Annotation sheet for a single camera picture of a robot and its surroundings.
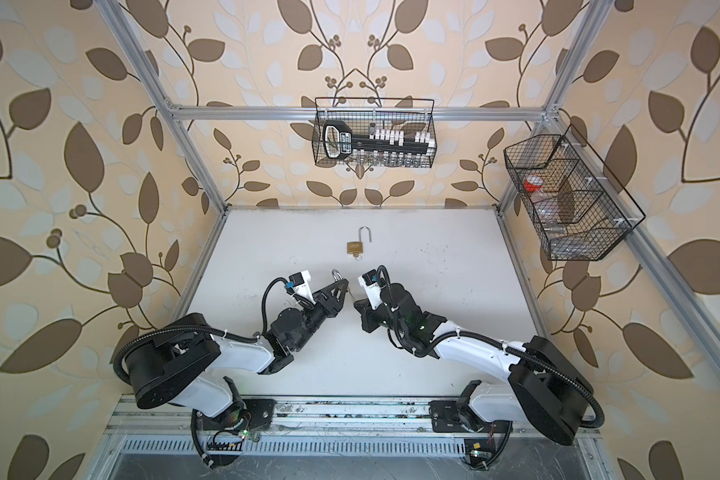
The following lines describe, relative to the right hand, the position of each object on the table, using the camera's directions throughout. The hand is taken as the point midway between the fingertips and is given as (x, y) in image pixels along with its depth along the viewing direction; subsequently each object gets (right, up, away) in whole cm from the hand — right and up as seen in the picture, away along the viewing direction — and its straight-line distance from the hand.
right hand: (356, 306), depth 81 cm
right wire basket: (+56, +26, -7) cm, 62 cm away
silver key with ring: (-1, +12, +24) cm, 27 cm away
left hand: (-2, +7, -3) cm, 8 cm away
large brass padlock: (-1, +15, +28) cm, 32 cm away
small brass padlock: (-5, +9, -1) cm, 11 cm away
